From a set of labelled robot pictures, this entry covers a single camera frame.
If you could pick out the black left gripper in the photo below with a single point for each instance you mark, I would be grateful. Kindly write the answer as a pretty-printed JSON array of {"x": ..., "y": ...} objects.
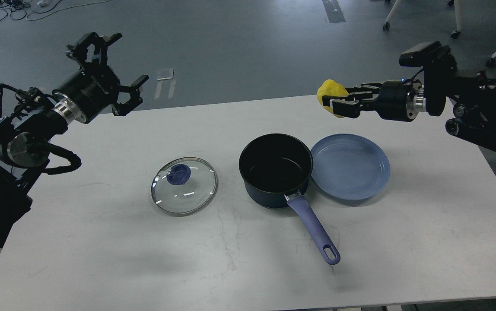
[{"x": 95, "y": 86}]

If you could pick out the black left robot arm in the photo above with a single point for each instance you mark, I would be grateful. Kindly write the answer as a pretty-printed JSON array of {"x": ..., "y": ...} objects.
[{"x": 29, "y": 119}]

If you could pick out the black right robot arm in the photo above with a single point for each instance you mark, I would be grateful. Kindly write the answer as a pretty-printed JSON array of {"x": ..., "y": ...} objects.
[{"x": 474, "y": 97}]

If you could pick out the dark blue saucepan purple handle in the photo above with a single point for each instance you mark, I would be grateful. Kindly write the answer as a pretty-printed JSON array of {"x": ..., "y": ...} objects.
[{"x": 276, "y": 169}]

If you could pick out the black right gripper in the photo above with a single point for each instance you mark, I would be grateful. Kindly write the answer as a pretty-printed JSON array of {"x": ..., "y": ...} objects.
[{"x": 398, "y": 100}]

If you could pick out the blue round plate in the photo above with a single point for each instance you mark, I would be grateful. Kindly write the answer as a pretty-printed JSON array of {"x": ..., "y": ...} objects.
[{"x": 349, "y": 167}]

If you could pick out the white chair legs with casters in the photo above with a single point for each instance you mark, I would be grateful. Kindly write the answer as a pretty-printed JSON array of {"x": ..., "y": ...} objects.
[{"x": 456, "y": 4}]

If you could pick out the yellow potato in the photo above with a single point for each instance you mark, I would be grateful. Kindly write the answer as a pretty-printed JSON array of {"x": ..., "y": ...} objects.
[{"x": 330, "y": 88}]

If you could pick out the glass pot lid blue knob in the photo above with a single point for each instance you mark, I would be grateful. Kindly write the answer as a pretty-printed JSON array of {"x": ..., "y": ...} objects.
[{"x": 184, "y": 186}]

